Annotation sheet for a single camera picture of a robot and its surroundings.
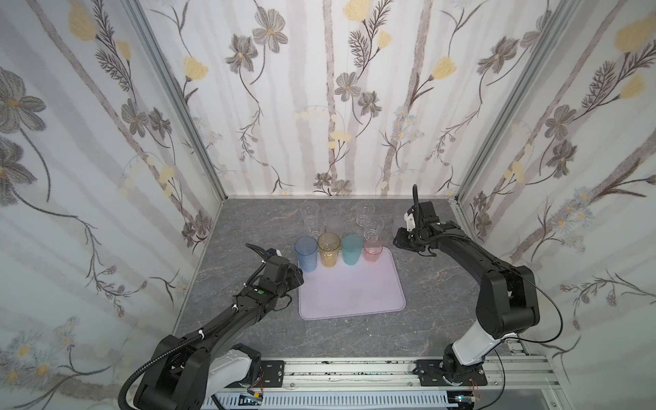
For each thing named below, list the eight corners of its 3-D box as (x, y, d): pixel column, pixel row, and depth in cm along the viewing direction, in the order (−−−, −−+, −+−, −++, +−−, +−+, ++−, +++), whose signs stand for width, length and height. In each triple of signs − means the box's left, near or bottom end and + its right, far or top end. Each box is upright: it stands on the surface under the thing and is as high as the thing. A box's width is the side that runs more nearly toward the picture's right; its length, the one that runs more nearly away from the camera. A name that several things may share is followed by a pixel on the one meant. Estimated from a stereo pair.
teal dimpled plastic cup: (341, 265, 99) (343, 247, 89) (341, 251, 103) (342, 233, 93) (360, 265, 99) (363, 247, 89) (359, 252, 103) (362, 233, 93)
